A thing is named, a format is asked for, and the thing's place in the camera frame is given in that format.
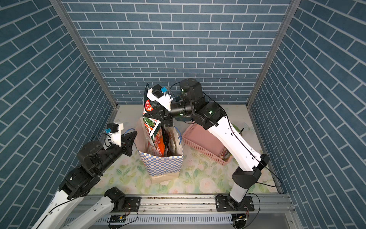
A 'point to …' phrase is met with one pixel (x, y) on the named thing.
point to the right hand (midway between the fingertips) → (149, 114)
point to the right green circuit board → (239, 220)
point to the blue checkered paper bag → (161, 169)
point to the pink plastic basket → (202, 140)
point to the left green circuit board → (117, 218)
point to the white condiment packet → (173, 139)
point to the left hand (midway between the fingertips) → (140, 133)
